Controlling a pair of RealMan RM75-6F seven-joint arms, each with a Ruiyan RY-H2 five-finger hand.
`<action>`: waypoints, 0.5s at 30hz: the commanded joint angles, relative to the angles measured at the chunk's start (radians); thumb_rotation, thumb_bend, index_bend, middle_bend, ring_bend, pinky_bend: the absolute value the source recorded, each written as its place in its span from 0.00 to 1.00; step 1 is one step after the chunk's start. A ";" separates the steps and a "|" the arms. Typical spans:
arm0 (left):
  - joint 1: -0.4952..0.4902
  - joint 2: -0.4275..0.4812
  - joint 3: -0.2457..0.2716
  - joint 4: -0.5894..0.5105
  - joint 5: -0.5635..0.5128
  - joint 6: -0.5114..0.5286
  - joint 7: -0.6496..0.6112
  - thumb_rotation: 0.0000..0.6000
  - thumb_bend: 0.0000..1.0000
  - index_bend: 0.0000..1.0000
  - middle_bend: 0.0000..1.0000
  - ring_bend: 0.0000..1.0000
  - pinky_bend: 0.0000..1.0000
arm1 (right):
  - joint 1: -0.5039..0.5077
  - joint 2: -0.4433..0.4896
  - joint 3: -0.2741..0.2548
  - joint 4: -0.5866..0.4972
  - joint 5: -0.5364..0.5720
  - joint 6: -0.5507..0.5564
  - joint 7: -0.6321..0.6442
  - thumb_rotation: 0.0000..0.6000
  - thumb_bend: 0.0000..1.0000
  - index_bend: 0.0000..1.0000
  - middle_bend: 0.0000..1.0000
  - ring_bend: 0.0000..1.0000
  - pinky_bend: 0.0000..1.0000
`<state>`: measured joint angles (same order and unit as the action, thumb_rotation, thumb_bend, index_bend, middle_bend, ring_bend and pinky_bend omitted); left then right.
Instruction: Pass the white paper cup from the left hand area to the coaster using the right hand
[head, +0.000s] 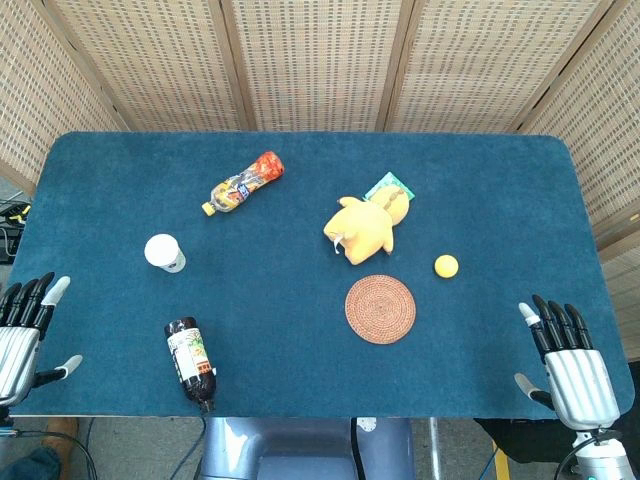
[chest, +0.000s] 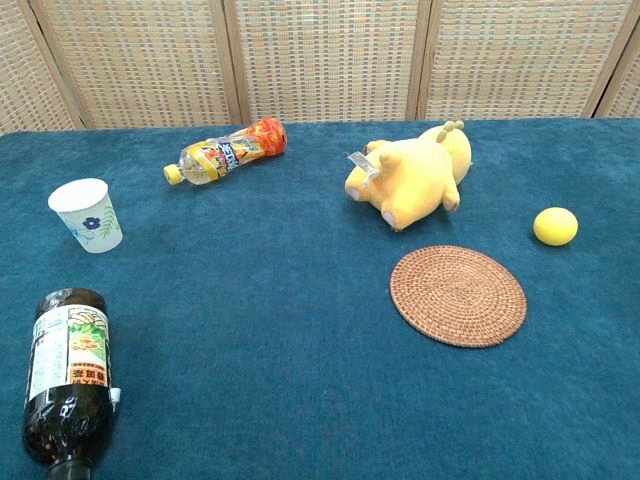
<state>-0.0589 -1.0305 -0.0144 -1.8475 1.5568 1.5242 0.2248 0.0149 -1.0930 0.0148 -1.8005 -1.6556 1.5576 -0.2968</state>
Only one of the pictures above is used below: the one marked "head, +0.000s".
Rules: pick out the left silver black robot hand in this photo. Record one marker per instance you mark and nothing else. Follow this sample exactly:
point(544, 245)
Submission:
point(17, 350)

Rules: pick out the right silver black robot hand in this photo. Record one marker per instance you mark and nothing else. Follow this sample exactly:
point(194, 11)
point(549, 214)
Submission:
point(580, 385)

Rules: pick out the white paper cup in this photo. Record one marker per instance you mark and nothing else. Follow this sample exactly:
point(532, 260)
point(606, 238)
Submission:
point(161, 250)

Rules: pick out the round woven rattan coaster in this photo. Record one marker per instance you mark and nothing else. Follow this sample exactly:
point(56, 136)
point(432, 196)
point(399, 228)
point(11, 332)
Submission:
point(380, 309)

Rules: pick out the tan leather shoe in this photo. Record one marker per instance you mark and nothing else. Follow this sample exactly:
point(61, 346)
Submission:
point(62, 431)

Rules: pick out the black box device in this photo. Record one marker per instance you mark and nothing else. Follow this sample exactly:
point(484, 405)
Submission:
point(7, 245)

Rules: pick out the yellow black clamp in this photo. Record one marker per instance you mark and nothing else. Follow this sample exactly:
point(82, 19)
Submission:
point(19, 212)

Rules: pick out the metal table leg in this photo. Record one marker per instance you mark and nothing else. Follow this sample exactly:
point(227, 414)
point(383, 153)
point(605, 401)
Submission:
point(434, 447)

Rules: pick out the dark liquid labelled bottle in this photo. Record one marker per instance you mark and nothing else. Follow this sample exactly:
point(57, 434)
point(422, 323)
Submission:
point(192, 360)

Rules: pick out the small yellow ball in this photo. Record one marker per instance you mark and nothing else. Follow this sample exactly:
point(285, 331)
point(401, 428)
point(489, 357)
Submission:
point(446, 266)

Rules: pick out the woven bamboo screen panel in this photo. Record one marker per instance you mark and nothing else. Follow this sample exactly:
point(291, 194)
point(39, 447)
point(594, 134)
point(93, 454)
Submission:
point(490, 65)
point(320, 65)
point(600, 150)
point(35, 100)
point(160, 65)

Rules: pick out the yellow plush toy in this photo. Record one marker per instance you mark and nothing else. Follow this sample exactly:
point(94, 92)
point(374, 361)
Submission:
point(362, 227)

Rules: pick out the orange label drink bottle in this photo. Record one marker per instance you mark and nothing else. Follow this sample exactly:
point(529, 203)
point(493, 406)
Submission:
point(242, 186)

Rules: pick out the green snack packet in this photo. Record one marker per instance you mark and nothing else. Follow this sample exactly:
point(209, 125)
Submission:
point(387, 180)

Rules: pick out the blue carpet table cover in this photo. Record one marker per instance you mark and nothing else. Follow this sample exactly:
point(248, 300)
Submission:
point(300, 350)

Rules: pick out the blue-grey robot torso base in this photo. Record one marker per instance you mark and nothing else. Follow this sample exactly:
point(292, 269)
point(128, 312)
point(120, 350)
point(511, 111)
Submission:
point(300, 447)

